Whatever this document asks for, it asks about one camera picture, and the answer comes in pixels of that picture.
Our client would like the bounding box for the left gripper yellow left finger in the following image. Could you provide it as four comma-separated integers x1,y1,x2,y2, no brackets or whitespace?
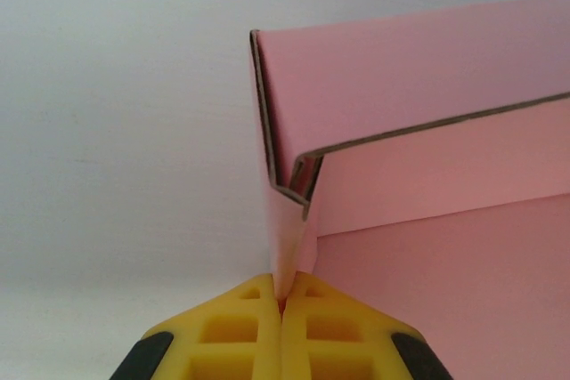
109,273,284,380

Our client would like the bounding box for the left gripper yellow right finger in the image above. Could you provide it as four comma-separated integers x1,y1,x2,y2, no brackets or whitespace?
280,271,453,380

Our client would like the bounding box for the pink paper box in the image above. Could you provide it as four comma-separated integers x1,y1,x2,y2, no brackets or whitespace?
248,0,570,380

